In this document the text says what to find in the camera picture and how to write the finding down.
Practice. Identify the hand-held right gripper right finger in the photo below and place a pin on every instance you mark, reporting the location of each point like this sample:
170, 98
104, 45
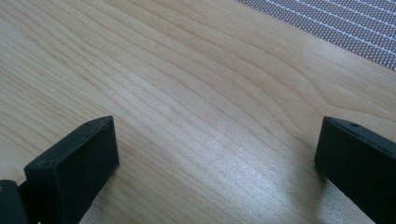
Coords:
358, 165

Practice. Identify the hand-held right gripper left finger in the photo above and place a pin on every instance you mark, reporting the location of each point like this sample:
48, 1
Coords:
74, 168

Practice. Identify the striped grey woven placemat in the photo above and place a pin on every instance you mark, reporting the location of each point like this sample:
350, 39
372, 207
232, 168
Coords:
342, 21

